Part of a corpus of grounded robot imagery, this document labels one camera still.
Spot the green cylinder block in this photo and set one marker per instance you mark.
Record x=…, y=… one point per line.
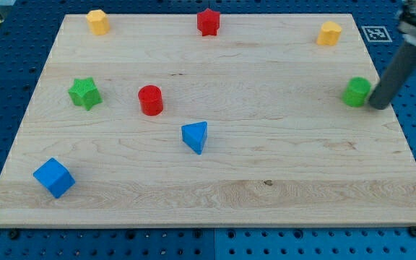
x=356, y=91

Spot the red cylinder block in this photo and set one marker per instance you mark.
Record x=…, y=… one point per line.
x=151, y=100

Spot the blue cube block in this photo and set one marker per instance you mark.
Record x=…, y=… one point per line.
x=54, y=177

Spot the white fiducial marker tag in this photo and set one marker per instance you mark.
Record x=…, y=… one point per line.
x=376, y=34

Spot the light wooden board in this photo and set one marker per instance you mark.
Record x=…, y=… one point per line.
x=282, y=149

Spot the blue triangle block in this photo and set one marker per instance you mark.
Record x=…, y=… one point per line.
x=195, y=135

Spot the green star block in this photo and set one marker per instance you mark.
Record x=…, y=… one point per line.
x=85, y=93

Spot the red star block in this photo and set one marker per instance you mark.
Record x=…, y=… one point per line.
x=208, y=22

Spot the yellow heart block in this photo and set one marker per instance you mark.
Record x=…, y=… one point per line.
x=329, y=34

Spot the yellow hexagon block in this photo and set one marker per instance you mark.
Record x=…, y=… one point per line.
x=97, y=21

